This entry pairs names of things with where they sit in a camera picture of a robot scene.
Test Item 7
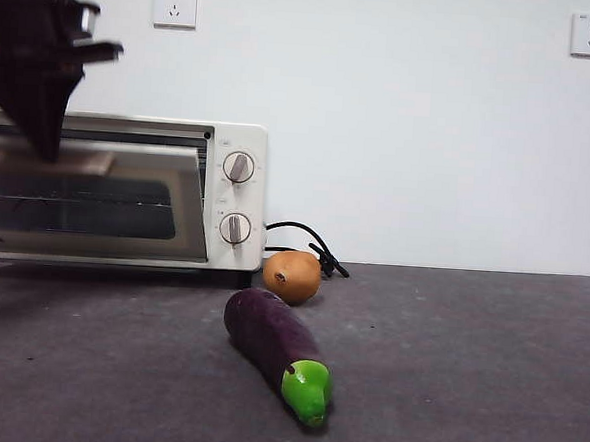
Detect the white glass oven door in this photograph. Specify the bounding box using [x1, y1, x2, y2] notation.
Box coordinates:
[0, 135, 216, 272]

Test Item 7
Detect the brown potato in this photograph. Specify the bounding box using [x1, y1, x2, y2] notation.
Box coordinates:
[261, 247, 324, 308]

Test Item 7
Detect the white toaster oven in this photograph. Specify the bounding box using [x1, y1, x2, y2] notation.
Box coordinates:
[0, 107, 272, 293]

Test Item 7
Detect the white oven knob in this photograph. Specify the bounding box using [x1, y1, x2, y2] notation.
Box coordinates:
[216, 210, 254, 249]
[221, 150, 258, 186]

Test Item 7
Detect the purple eggplant green stem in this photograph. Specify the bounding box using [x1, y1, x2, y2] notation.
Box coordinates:
[217, 285, 340, 430]

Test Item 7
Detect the metal wire oven rack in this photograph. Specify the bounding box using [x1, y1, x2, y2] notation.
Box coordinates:
[0, 190, 205, 214]

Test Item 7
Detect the black power cable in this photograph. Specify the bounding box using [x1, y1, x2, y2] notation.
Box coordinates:
[262, 219, 355, 281]

